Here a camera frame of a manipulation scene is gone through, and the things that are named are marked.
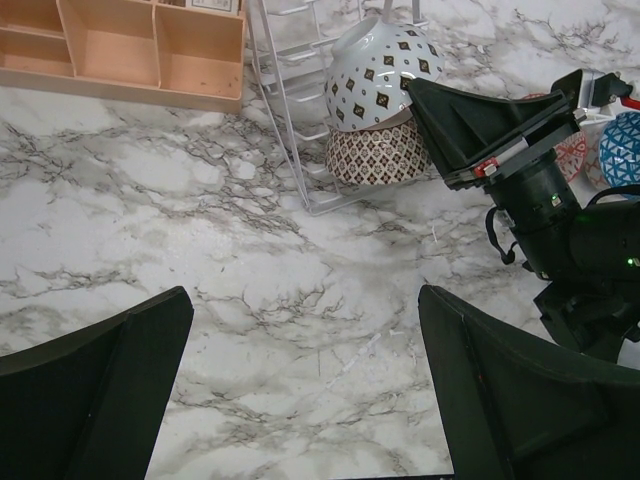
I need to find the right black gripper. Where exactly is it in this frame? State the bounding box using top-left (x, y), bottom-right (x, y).
top-left (407, 72), bottom-right (580, 278)

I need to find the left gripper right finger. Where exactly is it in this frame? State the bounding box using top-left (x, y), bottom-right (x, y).
top-left (418, 284), bottom-right (639, 479)

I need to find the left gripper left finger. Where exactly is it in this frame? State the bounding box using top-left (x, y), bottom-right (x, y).
top-left (1, 286), bottom-right (194, 479)

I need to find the pink patterned bowl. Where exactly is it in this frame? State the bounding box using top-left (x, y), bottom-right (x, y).
top-left (324, 17), bottom-right (444, 132)

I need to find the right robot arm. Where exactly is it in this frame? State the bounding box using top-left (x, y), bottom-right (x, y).
top-left (405, 69), bottom-right (639, 362)

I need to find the red patterned bowl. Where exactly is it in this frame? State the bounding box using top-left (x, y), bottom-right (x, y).
top-left (554, 124), bottom-right (609, 190)

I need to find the blue triangle patterned bowl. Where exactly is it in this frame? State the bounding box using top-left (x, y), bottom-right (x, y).
top-left (599, 112), bottom-right (640, 187)

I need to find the white wire dish rack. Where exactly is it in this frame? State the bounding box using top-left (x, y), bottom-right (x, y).
top-left (244, 1), bottom-right (428, 215)

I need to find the orange plastic desk organizer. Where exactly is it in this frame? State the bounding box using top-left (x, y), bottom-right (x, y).
top-left (1, 0), bottom-right (246, 113)

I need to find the brown patterned bowl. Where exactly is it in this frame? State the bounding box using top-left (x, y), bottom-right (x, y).
top-left (325, 119), bottom-right (431, 186)

